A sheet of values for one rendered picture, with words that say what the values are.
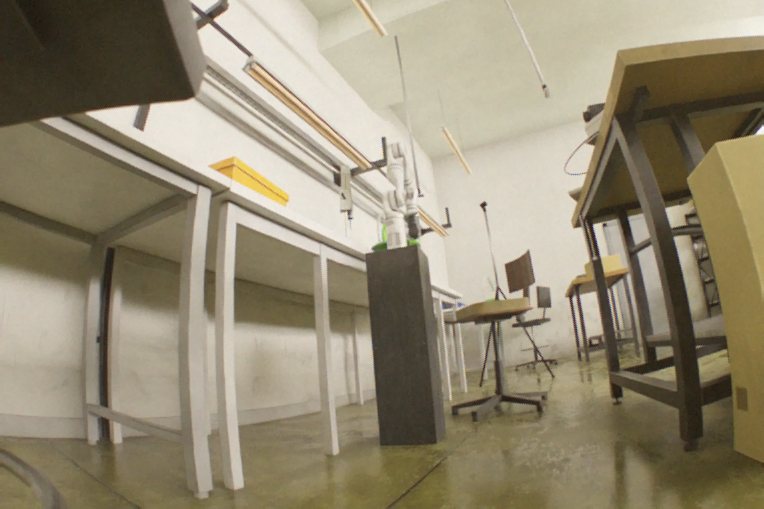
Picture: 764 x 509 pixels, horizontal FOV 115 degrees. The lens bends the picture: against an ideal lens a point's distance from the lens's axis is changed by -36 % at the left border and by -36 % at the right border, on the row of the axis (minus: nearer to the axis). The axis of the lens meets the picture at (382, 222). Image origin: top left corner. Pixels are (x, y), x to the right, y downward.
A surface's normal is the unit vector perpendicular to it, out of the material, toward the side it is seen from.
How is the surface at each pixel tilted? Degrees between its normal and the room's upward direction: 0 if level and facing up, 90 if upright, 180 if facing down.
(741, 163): 90
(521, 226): 90
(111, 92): 180
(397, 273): 90
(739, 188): 90
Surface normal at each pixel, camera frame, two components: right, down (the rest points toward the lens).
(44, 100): 0.08, 0.93
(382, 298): -0.31, -0.32
